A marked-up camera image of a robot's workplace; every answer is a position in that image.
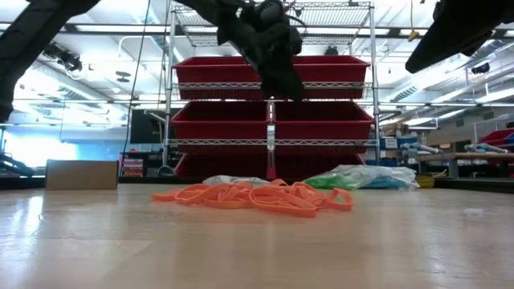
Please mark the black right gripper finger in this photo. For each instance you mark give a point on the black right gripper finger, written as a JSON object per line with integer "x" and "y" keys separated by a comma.
{"x": 441, "y": 44}
{"x": 480, "y": 47}

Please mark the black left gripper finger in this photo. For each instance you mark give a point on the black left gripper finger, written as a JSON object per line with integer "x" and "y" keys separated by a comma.
{"x": 283, "y": 78}

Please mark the bunch of green rubber bands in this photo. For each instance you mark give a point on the bunch of green rubber bands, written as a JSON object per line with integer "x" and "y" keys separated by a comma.
{"x": 329, "y": 182}

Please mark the bunch of blue rubber bands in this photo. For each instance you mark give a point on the bunch of blue rubber bands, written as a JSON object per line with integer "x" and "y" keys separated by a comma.
{"x": 385, "y": 184}

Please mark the pale robot arm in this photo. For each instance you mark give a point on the pale robot arm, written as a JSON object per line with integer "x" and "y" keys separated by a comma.
{"x": 421, "y": 148}
{"x": 486, "y": 148}

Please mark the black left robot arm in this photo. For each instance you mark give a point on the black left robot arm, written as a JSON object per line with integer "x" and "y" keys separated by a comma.
{"x": 24, "y": 48}

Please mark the orange rubber band tangle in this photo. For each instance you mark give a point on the orange rubber band tangle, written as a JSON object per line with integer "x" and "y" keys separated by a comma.
{"x": 261, "y": 198}

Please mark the long ceiling light bar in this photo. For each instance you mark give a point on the long ceiling light bar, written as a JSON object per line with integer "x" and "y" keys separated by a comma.
{"x": 403, "y": 32}
{"x": 120, "y": 28}

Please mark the small black dome object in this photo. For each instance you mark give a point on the small black dome object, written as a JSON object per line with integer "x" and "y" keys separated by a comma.
{"x": 331, "y": 51}

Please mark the red storage bin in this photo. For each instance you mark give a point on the red storage bin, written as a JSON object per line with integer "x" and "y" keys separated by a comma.
{"x": 498, "y": 136}

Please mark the wooden bench with grey legs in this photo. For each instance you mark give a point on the wooden bench with grey legs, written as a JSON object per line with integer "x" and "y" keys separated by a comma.
{"x": 462, "y": 157}

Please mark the stack of blue bins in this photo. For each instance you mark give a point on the stack of blue bins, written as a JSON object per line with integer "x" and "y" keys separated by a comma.
{"x": 381, "y": 160}

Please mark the black monitor screen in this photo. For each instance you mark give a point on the black monitor screen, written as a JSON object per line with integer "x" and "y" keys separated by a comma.
{"x": 146, "y": 126}

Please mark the red and white box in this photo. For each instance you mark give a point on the red and white box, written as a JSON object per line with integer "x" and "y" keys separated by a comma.
{"x": 132, "y": 166}

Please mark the black ceiling track spotlight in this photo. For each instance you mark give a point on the black ceiling track spotlight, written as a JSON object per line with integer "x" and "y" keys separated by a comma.
{"x": 70, "y": 62}

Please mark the small cardboard box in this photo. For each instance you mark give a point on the small cardboard box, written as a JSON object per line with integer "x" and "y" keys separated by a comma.
{"x": 80, "y": 174}

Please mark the black ceiling camera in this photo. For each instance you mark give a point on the black ceiling camera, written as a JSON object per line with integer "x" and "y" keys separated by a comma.
{"x": 480, "y": 68}

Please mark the black aluminium rig frame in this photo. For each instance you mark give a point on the black aluminium rig frame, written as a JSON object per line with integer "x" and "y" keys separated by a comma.
{"x": 462, "y": 185}

